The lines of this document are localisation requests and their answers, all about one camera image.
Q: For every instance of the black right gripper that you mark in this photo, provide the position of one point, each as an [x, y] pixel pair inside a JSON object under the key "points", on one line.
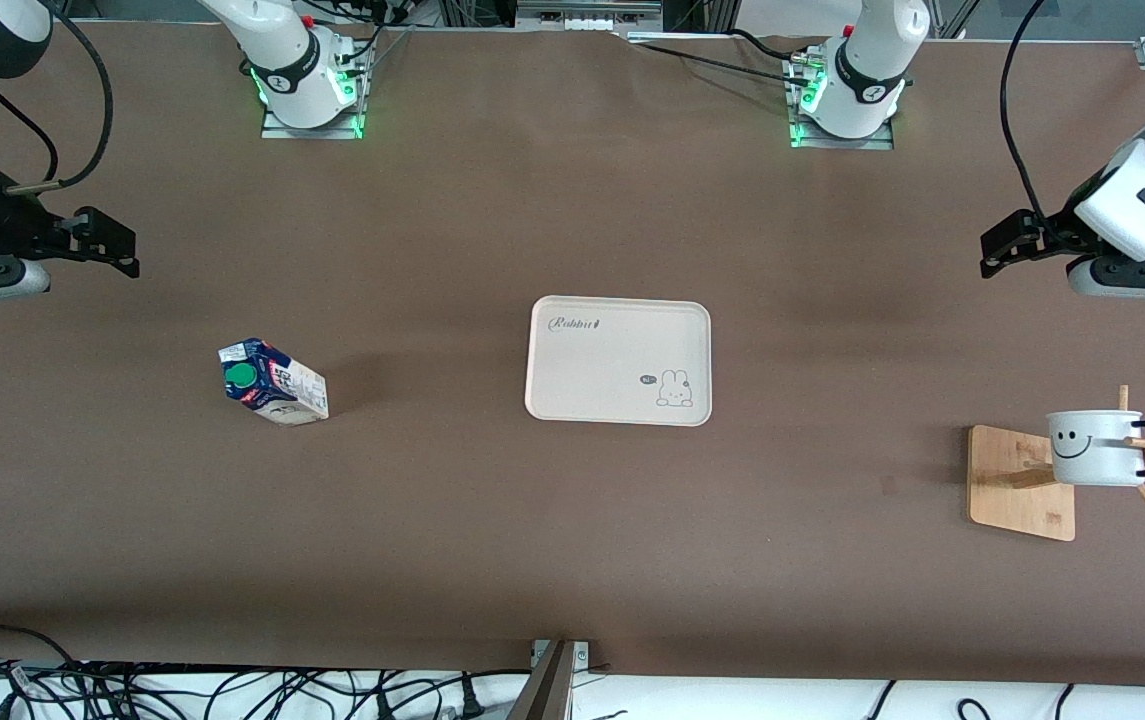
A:
{"points": [[4, 226]]}

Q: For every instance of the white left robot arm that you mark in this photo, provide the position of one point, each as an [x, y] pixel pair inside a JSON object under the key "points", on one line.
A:
{"points": [[872, 60]]}

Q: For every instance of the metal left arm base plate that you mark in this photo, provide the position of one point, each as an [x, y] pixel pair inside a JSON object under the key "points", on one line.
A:
{"points": [[882, 143]]}

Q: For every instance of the metal table edge bracket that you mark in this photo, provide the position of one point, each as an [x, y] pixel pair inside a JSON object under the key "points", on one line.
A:
{"points": [[547, 690]]}

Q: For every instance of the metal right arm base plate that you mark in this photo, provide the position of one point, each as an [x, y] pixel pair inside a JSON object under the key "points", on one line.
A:
{"points": [[332, 131]]}

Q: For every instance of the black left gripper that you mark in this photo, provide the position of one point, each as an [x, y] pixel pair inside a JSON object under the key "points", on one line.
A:
{"points": [[1054, 230]]}

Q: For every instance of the wooden cup rack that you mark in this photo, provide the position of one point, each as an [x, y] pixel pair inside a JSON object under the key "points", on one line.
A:
{"points": [[1017, 505]]}

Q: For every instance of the beige rabbit print tray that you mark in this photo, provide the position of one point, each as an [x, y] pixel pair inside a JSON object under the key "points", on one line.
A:
{"points": [[602, 360]]}

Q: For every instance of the blue milk carton green cap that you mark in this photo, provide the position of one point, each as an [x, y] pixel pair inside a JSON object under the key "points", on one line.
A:
{"points": [[277, 385]]}

